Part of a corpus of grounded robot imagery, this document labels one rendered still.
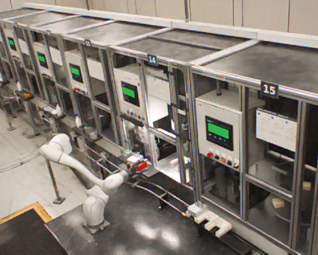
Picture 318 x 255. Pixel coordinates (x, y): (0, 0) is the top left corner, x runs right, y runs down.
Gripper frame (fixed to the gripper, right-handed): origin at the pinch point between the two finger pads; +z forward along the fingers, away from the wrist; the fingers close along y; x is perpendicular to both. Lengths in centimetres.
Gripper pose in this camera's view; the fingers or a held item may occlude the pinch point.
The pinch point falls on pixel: (145, 165)
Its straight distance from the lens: 319.9
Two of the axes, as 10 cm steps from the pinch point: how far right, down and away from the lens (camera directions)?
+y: -1.1, -8.8, -4.6
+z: 7.7, -3.7, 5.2
